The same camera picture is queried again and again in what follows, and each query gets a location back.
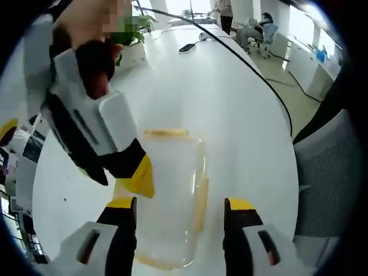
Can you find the person's right hand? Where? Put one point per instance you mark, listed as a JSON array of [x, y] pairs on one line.
[[80, 23]]

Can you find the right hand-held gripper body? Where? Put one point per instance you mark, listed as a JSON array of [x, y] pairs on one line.
[[83, 115]]

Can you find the small black flat device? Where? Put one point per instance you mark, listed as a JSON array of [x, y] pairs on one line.
[[187, 48]]

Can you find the green potted plant white pot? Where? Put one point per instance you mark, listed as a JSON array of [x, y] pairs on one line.
[[135, 54]]

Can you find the clear container with plastic buckles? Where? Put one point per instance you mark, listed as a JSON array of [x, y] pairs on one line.
[[172, 178]]

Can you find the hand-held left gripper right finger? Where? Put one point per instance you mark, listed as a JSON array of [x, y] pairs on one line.
[[250, 250]]

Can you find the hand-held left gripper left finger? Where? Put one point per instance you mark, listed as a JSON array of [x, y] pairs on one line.
[[95, 253]]

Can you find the white swivel office chair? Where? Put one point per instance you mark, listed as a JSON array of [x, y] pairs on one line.
[[260, 46]]

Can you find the grey mesh office chair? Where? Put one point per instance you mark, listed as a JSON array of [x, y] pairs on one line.
[[322, 178]]

